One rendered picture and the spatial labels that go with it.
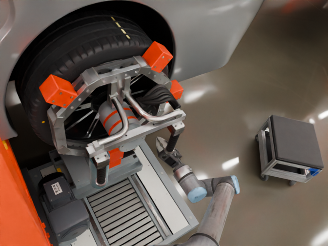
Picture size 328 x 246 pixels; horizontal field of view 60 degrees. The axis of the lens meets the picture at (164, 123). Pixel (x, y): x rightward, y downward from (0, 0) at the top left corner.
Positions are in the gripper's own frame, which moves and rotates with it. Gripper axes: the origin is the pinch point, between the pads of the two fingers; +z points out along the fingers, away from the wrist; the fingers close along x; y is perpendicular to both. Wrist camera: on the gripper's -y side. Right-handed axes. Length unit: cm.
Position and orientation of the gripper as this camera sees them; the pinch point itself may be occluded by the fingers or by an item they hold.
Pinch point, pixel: (157, 138)
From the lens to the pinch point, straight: 149.5
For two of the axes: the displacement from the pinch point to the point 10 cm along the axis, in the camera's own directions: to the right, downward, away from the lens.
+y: 4.5, 1.8, 8.7
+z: -5.3, -7.3, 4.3
